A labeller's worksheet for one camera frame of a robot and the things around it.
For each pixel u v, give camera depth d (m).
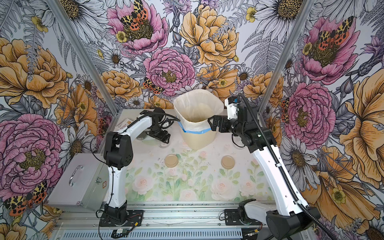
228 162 0.93
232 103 0.59
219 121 0.61
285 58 0.90
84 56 0.89
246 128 0.49
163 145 1.02
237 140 0.60
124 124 1.08
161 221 0.74
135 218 0.74
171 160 0.95
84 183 0.70
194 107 0.97
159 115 0.80
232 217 0.74
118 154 0.58
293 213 0.37
